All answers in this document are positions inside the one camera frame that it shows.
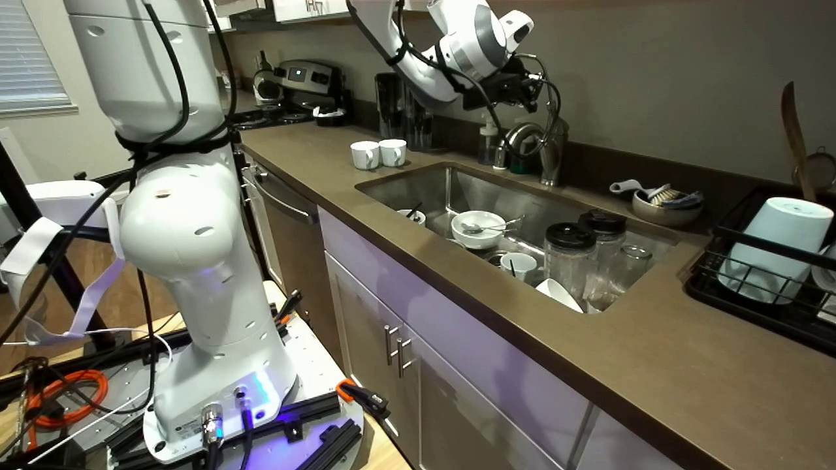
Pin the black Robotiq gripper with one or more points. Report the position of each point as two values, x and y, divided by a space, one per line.
498 83

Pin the stainless steel kitchen tap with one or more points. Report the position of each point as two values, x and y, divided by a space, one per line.
551 152

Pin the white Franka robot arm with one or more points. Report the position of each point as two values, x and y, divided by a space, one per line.
191 224

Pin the clear dark soap dispenser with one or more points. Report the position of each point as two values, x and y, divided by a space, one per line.
490 145

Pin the green liquid soap dispenser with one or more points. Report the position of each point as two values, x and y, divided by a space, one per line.
522 162

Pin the white blue dish scrubber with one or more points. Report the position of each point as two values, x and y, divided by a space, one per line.
627 186

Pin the stainless steel sink basin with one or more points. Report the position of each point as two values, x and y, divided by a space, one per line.
435 190

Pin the metal spoon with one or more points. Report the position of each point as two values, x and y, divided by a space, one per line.
473 224

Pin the black tall canister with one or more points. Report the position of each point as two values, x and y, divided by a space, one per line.
390 105

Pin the white ceramic bowl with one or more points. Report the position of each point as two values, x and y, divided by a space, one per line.
475 232

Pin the white ceramic mug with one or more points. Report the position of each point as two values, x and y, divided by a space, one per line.
364 158
393 152

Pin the black lidded blender jar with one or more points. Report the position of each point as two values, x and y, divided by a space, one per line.
603 232
569 256

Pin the small white cup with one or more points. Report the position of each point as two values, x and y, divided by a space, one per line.
519 267

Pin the small white saucer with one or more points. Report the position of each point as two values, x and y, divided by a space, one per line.
411 214

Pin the small grey sponge dish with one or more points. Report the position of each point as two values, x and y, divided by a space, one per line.
669 213

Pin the clear drinking glass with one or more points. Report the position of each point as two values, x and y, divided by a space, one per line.
627 269

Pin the black toaster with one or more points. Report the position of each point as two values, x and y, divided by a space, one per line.
300 87

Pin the wooden spatula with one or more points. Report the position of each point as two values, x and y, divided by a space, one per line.
792 130

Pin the stainless steel dishwasher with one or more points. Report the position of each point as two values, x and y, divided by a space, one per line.
291 243

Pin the pale blue plastic cup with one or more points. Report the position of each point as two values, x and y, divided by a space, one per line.
778 237

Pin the orange black clamp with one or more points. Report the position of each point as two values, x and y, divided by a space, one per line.
366 401

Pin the white window blind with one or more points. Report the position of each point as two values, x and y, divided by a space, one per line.
30 53

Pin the black tripod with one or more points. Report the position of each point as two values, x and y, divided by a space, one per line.
43 252

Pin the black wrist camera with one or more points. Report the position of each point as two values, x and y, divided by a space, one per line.
533 68

